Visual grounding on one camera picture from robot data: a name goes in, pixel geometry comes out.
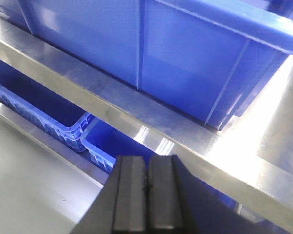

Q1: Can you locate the blue bin lower left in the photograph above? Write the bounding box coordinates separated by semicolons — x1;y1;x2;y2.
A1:
0;60;94;153

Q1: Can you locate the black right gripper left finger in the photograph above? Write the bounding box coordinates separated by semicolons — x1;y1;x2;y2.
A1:
71;156;147;234

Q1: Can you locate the blue bin on upper shelf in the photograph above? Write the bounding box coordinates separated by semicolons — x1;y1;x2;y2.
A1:
0;0;293;130

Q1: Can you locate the blue bin lower middle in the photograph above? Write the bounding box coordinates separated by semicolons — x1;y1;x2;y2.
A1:
81;117;293;234

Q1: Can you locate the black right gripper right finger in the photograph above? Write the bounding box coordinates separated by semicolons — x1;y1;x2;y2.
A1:
148;155;286;234

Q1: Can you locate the grey bin shelving rack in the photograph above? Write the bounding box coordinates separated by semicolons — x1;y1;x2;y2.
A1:
0;9;293;220

